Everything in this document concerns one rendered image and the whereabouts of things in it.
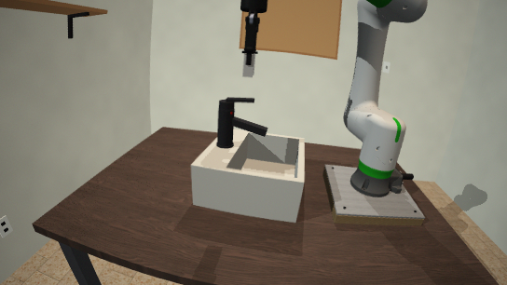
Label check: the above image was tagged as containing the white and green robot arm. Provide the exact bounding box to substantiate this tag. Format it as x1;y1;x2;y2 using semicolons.
344;0;428;197

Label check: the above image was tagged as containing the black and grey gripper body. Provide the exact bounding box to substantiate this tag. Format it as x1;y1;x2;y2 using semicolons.
240;0;267;16

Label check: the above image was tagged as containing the white square basin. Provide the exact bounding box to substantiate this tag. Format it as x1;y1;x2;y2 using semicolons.
191;129;305;223

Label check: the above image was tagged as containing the black mixer tap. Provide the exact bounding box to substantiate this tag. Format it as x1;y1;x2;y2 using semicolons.
216;97;267;148

